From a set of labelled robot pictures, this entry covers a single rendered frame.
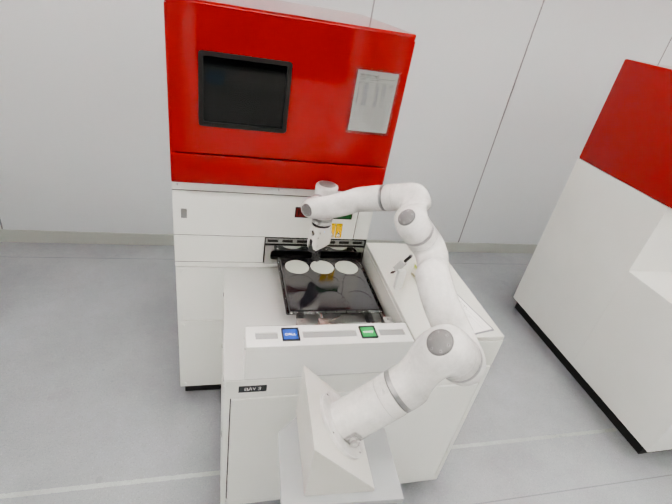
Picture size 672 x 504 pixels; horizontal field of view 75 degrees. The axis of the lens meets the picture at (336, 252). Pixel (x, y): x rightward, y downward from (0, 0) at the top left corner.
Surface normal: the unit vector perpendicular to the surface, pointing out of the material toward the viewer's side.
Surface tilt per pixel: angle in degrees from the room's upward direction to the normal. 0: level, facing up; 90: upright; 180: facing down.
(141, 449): 0
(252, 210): 90
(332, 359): 90
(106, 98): 90
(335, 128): 90
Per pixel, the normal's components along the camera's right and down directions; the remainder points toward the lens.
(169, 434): 0.15, -0.84
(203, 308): 0.21, 0.54
